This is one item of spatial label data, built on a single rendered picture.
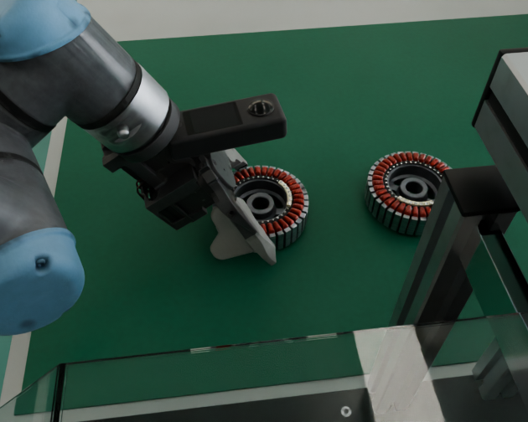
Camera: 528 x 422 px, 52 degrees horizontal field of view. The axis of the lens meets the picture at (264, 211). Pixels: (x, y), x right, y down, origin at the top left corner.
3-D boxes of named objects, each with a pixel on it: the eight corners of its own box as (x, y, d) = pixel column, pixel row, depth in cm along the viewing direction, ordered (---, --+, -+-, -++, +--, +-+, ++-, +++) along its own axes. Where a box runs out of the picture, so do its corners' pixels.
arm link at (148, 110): (137, 45, 49) (147, 102, 44) (168, 78, 52) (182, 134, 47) (74, 90, 51) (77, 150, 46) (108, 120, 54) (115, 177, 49)
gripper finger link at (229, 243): (239, 281, 62) (193, 216, 59) (283, 257, 60) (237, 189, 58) (235, 295, 59) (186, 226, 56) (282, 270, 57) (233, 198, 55)
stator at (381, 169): (366, 164, 71) (371, 143, 69) (454, 175, 70) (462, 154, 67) (360, 230, 64) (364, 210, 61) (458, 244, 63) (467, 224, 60)
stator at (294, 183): (224, 264, 61) (222, 244, 58) (206, 192, 68) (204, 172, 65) (318, 244, 63) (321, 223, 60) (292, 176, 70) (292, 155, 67)
